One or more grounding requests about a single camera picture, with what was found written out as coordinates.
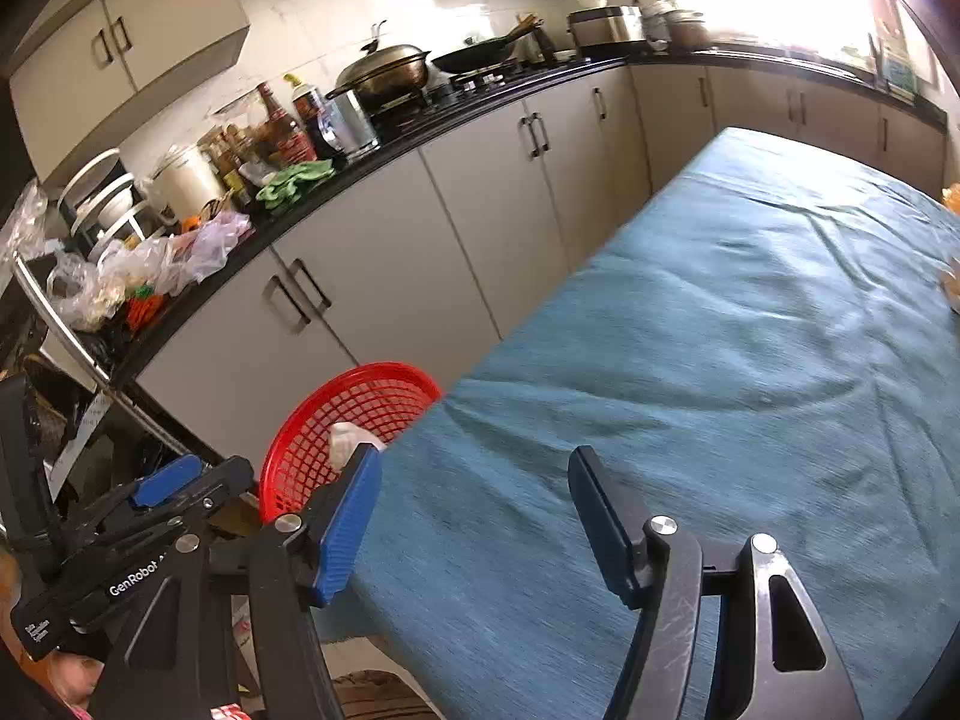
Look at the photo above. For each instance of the steel rice cooker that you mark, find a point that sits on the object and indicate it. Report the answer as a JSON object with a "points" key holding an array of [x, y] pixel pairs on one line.
{"points": [[606, 28]]}

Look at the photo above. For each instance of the glass jar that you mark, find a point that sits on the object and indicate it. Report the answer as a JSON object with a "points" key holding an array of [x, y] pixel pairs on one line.
{"points": [[658, 28]]}

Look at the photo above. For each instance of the pile of clear plastic bags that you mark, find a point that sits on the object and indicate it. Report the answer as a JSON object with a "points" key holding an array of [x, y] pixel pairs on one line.
{"points": [[165, 255]]}

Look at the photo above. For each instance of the brown pot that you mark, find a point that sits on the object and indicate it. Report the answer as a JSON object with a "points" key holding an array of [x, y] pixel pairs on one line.
{"points": [[688, 31]]}

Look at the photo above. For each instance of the black kitchen countertop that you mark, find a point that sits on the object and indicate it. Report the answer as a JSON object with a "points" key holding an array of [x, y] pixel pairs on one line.
{"points": [[750, 60]]}

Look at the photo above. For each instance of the crumpled white tissue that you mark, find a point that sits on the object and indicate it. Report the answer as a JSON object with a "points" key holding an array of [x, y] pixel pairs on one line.
{"points": [[345, 441]]}

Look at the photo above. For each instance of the white base cabinets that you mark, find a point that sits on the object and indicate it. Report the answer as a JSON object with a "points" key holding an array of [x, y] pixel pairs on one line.
{"points": [[390, 240]]}

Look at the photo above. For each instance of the metal storage rack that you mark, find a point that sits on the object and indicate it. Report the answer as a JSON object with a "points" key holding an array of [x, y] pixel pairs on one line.
{"points": [[75, 330]]}

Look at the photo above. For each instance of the red plastic basket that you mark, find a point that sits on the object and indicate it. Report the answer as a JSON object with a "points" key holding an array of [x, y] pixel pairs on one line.
{"points": [[300, 450]]}

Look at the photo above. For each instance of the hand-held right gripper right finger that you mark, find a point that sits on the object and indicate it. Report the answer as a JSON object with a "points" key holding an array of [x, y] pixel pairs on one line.
{"points": [[600, 532]]}

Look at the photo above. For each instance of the white bowl rack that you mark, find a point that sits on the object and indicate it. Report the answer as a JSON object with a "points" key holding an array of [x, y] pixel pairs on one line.
{"points": [[101, 199]]}

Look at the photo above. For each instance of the striped floor mat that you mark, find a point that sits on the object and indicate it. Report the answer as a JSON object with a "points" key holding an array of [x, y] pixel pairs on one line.
{"points": [[382, 697]]}

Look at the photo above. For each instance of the gas stove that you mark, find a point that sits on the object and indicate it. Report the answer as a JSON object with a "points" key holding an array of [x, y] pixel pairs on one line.
{"points": [[420, 101]]}

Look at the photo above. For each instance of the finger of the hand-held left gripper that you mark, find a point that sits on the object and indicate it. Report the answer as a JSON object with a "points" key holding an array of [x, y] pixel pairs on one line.
{"points": [[169, 481], [229, 484]]}

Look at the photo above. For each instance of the orange net bag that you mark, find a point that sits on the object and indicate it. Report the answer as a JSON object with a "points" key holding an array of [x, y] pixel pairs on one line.
{"points": [[144, 309]]}

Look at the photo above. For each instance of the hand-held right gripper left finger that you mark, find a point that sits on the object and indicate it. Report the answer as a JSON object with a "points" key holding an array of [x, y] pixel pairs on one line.
{"points": [[349, 525]]}

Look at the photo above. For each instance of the blue tablecloth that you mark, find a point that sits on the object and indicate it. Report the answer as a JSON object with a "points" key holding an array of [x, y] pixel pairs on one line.
{"points": [[712, 315]]}

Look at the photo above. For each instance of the wok with metal lid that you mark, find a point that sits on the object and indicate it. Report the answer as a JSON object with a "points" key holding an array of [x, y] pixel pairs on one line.
{"points": [[382, 67]]}

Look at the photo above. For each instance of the large white wall cabinet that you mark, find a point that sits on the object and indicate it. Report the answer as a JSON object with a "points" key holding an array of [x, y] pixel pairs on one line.
{"points": [[112, 52]]}

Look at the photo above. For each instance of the utensil holder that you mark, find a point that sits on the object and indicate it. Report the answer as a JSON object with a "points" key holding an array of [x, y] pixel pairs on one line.
{"points": [[534, 41]]}

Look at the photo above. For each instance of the white rice cooker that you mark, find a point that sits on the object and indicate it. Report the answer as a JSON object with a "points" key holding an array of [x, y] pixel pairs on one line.
{"points": [[184, 184]]}

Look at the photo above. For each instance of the orange packet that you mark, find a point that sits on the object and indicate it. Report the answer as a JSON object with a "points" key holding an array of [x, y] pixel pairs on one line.
{"points": [[952, 199]]}

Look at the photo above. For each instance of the green cloth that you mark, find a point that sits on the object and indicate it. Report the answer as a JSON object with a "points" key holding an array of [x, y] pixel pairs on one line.
{"points": [[292, 181]]}

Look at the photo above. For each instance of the group of condiment bottles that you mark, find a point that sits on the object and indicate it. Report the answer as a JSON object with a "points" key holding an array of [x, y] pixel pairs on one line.
{"points": [[277, 131]]}

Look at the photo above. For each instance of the black frying pan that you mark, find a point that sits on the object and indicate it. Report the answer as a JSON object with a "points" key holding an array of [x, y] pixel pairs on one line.
{"points": [[472, 58]]}

